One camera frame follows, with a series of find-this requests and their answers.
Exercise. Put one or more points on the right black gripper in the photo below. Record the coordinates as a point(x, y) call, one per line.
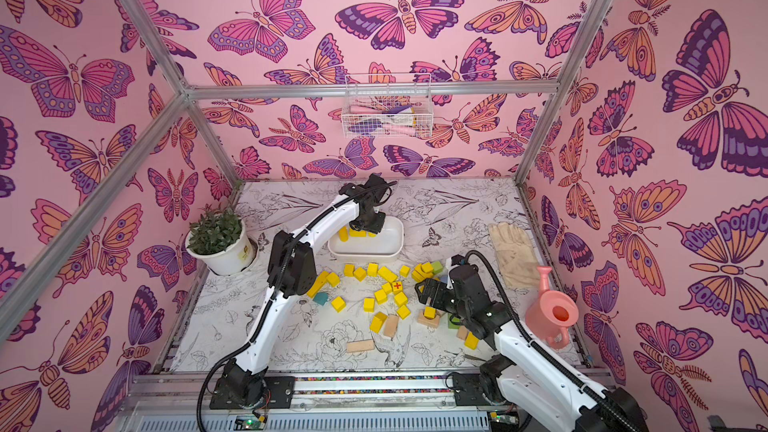
point(437, 296)

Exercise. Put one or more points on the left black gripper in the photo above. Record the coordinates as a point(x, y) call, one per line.
point(376, 229)

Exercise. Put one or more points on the yellow cylinder block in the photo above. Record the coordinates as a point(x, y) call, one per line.
point(343, 234)

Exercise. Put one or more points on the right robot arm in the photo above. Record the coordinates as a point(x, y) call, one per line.
point(525, 370)

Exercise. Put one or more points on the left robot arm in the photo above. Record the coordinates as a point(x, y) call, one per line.
point(291, 272)

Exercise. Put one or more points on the natural wood block upright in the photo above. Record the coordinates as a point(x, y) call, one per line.
point(390, 326)

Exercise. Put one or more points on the white plastic bin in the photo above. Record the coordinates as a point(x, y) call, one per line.
point(383, 247)

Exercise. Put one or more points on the yellow long block right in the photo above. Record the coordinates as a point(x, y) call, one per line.
point(471, 341)

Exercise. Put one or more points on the beige work glove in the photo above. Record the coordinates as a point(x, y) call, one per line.
point(515, 256)

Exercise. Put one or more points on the long natural wood block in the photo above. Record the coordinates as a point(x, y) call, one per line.
point(360, 346)

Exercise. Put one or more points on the teal block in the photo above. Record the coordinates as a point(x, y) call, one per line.
point(321, 298)

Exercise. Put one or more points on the pink watering can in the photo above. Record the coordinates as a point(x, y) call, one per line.
point(553, 313)

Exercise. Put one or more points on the potted green plant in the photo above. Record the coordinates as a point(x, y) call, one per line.
point(219, 238)

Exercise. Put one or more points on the wire basket on wall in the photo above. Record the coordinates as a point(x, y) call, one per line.
point(388, 104)

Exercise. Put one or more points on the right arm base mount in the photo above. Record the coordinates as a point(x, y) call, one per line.
point(475, 389)

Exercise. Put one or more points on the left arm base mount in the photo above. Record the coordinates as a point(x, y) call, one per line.
point(235, 392)

